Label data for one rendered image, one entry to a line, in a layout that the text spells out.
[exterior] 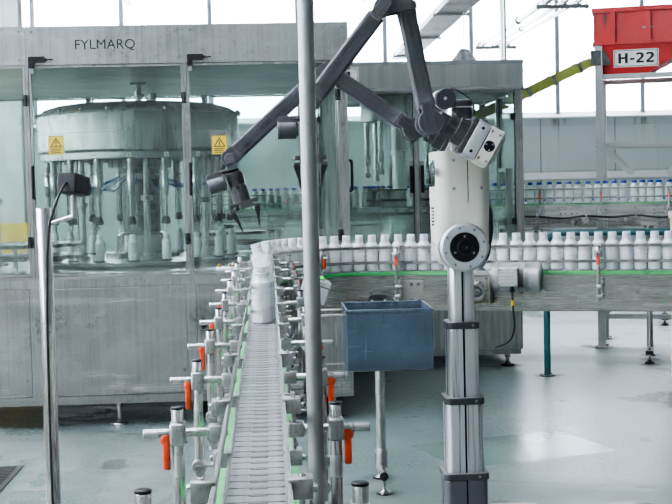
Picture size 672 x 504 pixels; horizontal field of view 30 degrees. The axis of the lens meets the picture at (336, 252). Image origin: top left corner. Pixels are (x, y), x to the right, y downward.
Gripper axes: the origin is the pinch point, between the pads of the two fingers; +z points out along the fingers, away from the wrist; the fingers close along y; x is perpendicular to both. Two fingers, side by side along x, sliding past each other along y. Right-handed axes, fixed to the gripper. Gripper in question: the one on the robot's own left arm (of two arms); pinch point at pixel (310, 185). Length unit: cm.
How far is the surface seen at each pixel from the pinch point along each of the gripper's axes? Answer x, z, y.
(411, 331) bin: 56, 53, 36
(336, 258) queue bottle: 178, 34, 16
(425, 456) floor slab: 244, 141, 61
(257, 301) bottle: -28.6, 32.9, -17.0
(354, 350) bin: 55, 59, 15
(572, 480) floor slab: 182, 141, 123
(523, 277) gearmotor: 148, 43, 95
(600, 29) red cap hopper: 639, -120, 258
